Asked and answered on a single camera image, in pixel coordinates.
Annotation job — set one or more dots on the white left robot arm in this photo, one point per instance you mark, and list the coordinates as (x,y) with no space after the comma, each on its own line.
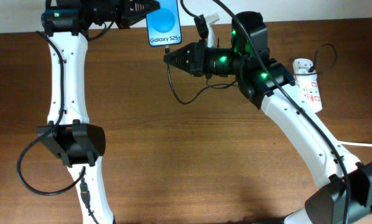
(71,138)

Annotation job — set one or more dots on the blue screen smartphone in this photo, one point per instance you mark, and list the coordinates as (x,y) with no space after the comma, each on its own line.
(163,25)

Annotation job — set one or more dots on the white power strip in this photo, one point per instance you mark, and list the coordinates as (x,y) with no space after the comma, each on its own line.
(309,92)

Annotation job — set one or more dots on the white charger plug adapter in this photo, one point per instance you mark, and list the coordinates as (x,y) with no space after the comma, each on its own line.
(303,75)

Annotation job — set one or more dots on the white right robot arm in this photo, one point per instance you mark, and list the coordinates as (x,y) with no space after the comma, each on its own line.
(344,183)

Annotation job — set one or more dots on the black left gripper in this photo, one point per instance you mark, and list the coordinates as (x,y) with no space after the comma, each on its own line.
(125,14)

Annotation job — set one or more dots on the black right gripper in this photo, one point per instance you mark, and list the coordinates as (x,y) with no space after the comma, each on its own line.
(199,58)

